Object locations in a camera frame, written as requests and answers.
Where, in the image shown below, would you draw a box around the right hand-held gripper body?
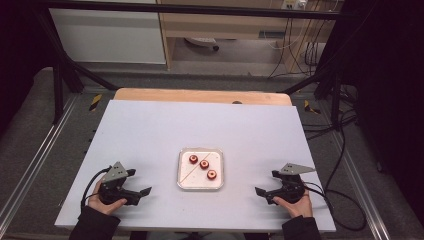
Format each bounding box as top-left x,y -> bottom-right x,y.
274,162 -> 316,205

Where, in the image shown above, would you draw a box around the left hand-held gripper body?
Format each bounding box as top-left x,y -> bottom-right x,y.
98,161 -> 141,206

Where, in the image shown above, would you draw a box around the thin wooden skewer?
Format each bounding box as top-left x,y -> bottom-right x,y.
179,152 -> 212,184

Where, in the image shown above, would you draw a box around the white square tray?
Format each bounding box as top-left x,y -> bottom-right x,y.
176,147 -> 225,191

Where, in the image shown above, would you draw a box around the person's left hand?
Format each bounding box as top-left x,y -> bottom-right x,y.
87,179 -> 128,216

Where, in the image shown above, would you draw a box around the person's right hand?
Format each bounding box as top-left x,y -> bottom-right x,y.
272,189 -> 314,220

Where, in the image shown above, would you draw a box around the yellow black floor tape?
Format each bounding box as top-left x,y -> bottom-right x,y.
303,99 -> 321,115

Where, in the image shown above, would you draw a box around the black metal stand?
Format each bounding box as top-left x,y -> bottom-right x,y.
282,66 -> 344,131
33,8 -> 119,125

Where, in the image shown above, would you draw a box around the wooden table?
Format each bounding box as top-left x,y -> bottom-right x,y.
113,87 -> 293,107

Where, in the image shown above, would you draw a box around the white cabinet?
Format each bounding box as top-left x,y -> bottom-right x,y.
49,8 -> 167,65

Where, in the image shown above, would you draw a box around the office chair base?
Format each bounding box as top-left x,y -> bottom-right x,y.
184,36 -> 221,52

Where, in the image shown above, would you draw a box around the light wooden desk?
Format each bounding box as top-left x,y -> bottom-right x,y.
156,0 -> 345,73

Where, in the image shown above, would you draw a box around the white power strip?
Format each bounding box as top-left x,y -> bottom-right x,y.
281,0 -> 308,10

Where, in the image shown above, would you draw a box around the left hand-held gripper cable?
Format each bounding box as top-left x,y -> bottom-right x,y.
80,165 -> 112,212

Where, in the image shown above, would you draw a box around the hand-held gripper cable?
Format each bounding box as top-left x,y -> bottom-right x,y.
80,165 -> 112,212
302,181 -> 368,232

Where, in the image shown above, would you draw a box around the right hand-held gripper cable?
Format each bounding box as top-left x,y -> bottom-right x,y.
302,181 -> 368,232

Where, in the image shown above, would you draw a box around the aluminium floor rail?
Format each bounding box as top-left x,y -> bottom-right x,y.
0,94 -> 80,228
319,99 -> 392,240

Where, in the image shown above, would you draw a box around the black floor cables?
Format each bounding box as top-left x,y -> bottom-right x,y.
301,83 -> 360,141

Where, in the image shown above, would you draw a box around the hanging black cables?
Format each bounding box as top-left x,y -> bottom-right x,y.
267,16 -> 332,80

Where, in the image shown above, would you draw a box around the black metal frame bar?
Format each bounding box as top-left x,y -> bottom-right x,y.
33,0 -> 345,21

